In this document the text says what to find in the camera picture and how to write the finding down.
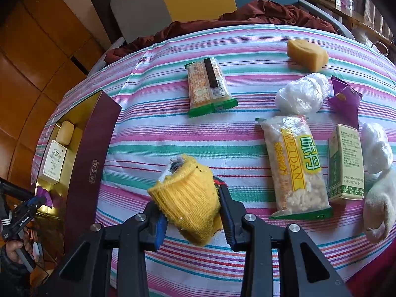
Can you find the pale yellow soap block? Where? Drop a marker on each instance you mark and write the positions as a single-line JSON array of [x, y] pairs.
[[65, 132]]

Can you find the person's left hand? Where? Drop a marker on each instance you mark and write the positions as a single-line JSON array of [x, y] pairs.
[[12, 250]]

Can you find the maroon gift box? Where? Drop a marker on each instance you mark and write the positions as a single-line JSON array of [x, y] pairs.
[[89, 161]]

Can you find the wooden wardrobe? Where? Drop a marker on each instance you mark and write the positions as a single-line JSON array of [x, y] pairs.
[[37, 43]]

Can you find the pink curtain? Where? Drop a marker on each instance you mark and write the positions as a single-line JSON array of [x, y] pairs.
[[376, 15]]

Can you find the small purple box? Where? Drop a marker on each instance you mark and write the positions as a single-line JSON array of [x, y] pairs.
[[346, 1]]

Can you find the grey bed rail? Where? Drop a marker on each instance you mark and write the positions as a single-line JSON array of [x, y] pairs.
[[324, 15]]

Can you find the maroon blanket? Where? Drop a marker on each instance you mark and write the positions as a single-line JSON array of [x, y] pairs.
[[247, 14]]

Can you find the green and cream carton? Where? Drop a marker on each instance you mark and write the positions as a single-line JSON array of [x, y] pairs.
[[346, 164]]

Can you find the small purple packet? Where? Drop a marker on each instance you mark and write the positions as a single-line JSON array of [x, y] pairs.
[[54, 198]]

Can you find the wooden desk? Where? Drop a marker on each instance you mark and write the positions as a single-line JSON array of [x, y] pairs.
[[359, 21]]

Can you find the yellow-label rice cracker packet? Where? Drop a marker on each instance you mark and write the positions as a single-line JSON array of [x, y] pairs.
[[294, 167]]

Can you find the yellow sponge block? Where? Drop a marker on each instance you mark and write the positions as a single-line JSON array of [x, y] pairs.
[[306, 54]]

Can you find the striped bed sheet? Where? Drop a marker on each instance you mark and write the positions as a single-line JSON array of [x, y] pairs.
[[173, 136]]

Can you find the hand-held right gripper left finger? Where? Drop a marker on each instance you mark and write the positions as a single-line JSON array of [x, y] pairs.
[[161, 229]]

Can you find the yellow knitted sock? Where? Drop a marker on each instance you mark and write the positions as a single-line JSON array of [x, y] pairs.
[[185, 201]]

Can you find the white plastic bag bundle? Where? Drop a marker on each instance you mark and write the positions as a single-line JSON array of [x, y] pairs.
[[376, 148], [298, 96]]

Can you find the red quilt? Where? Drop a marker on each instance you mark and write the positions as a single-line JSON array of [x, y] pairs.
[[374, 281]]

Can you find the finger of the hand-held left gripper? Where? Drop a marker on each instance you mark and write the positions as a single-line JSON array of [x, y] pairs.
[[14, 188], [36, 202]]

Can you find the white carton with gold print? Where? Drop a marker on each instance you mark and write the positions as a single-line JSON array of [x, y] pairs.
[[54, 161]]

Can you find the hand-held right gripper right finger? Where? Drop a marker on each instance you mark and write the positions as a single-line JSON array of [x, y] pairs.
[[228, 222]]

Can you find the green-edged cracker packet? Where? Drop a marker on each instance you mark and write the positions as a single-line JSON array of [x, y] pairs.
[[208, 86]]

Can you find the purple snack packet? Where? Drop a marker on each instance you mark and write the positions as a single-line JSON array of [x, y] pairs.
[[345, 102]]

